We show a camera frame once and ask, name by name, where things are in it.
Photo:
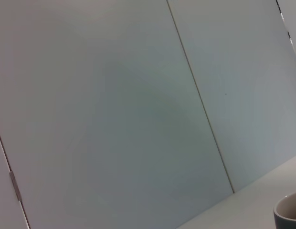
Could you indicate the grey ceramic cup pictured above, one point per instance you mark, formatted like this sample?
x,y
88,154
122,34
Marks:
x,y
288,217

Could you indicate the metal door hinge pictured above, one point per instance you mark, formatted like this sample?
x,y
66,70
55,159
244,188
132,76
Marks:
x,y
15,186

